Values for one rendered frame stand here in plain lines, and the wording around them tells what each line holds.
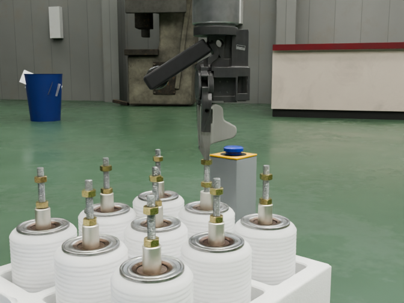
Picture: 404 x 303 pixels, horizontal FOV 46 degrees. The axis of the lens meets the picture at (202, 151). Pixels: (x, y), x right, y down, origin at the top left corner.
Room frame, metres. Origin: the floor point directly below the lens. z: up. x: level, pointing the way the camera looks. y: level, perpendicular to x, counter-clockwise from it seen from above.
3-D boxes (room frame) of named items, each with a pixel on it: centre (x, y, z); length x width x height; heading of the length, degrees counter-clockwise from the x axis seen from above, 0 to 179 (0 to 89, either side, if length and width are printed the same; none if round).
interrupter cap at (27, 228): (0.68, 0.24, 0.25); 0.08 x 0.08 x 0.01
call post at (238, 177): (0.96, -0.06, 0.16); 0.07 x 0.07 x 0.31; 49
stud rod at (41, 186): (0.68, 0.24, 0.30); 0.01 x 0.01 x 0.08
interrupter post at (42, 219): (0.68, 0.24, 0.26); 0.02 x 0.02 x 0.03
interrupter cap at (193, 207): (0.78, -0.01, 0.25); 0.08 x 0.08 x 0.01
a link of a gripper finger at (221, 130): (0.76, -0.03, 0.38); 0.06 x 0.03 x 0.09; 96
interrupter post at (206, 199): (0.78, -0.01, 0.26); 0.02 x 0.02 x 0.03
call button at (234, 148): (0.96, -0.06, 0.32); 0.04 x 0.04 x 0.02
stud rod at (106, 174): (0.76, 0.16, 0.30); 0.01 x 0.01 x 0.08
